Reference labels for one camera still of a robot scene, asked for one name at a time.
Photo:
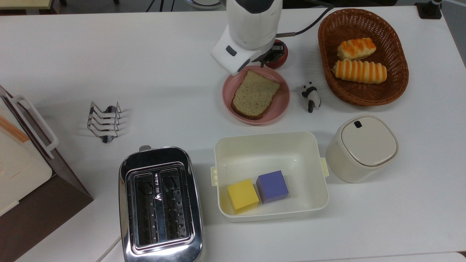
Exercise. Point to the panda figurine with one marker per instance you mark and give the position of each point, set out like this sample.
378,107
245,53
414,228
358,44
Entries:
312,97

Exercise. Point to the cream toy cabinet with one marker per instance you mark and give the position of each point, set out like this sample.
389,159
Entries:
18,171

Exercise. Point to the red apple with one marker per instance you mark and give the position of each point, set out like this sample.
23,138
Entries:
283,60

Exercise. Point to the purple cube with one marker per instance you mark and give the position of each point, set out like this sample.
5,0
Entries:
272,186

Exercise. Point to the brown-crust bread slice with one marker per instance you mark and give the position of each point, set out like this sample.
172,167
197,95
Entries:
255,94

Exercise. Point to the brown wicker basket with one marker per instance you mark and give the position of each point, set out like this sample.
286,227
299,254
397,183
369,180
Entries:
397,83

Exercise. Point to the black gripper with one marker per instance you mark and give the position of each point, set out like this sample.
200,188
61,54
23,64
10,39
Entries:
268,58

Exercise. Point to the long striped bread roll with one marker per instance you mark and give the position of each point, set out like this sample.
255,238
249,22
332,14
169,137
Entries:
358,72

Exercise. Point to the cream plastic container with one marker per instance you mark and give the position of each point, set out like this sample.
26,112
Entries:
273,153

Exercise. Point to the cream lidded bin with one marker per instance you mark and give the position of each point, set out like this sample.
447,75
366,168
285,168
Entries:
364,147

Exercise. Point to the yellow cube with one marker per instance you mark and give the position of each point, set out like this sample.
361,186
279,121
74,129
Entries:
243,194

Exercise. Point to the brown wooden drawer box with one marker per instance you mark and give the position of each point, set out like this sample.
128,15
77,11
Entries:
54,203

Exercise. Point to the black stand base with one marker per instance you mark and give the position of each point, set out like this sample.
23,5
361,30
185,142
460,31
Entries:
429,10

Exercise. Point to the pink plate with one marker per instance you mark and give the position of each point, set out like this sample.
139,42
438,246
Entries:
282,102

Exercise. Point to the metal toast rack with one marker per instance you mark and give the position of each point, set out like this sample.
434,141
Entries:
103,122

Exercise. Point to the cream and chrome toaster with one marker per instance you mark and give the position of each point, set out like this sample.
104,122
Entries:
160,203

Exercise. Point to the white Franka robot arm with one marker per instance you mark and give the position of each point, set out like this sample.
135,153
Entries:
251,25

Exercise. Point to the short striped bread roll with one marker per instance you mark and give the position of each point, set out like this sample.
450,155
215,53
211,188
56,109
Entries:
356,49

